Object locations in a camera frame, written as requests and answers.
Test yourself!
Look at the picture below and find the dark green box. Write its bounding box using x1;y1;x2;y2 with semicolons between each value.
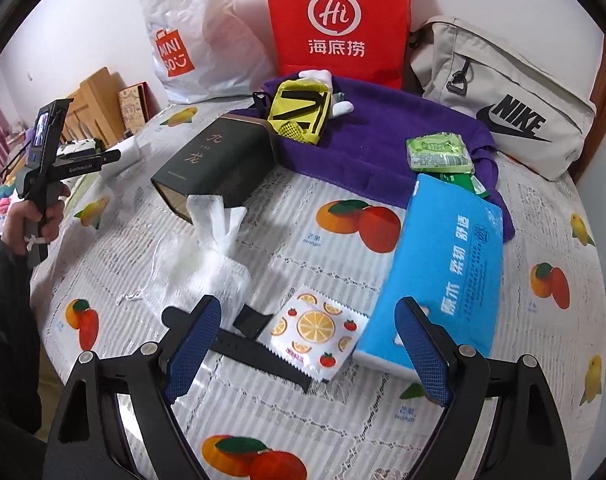
150;113;277;226

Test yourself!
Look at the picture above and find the dark green wipes packet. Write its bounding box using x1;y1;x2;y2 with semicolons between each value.
434;172;492;199

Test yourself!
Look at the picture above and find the red paper bag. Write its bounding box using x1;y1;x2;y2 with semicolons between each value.
260;0;414;91

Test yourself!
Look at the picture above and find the purple towel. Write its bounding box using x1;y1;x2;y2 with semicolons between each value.
227;75;510;244

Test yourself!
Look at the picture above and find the white glove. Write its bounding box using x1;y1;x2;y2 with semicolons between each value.
298;70;354;116

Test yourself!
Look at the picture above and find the light green tissue pack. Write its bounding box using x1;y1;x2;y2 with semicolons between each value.
405;132;474;175

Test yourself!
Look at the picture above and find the fruit print sachet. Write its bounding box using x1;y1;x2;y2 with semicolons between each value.
262;285;370;384

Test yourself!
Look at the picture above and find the translucent drawstring pouch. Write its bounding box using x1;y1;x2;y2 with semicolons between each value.
117;195;252;317

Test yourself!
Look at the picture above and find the person's left forearm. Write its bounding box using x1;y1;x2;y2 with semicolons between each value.
0;237;48;436

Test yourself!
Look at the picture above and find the grey sling bag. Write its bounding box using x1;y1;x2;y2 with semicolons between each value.
407;17;598;182

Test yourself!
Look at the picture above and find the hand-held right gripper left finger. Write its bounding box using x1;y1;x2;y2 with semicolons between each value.
43;295;224;480

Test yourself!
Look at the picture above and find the wooden headboard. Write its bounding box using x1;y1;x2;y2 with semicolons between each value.
62;65;129;147

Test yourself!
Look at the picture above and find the blue tissue pack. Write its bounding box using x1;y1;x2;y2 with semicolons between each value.
353;173;504;377

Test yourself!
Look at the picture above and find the black watch strap with holes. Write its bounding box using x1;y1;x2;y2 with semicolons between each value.
161;307;314;394

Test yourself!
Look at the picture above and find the short black watch strap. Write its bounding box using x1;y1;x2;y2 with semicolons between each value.
232;304;274;339

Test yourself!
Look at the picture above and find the white plastic shopping bag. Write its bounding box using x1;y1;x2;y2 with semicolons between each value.
138;0;275;106

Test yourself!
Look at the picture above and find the fruit print tablecloth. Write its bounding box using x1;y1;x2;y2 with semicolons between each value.
30;94;606;480

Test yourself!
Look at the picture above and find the white foam block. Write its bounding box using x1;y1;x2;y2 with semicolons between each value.
103;139;142;174

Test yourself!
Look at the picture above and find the yellow mesh pouch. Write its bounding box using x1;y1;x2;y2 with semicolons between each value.
252;79;334;145

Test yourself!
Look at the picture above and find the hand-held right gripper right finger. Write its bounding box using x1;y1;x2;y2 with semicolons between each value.
394;296;572;480

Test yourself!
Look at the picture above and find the patterned book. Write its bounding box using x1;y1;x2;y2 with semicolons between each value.
118;83;149;127

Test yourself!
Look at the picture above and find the wooden door frame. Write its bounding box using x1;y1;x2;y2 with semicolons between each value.
574;34;606;182

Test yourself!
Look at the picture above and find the person's left hand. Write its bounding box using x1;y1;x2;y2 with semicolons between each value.
0;200;65;259

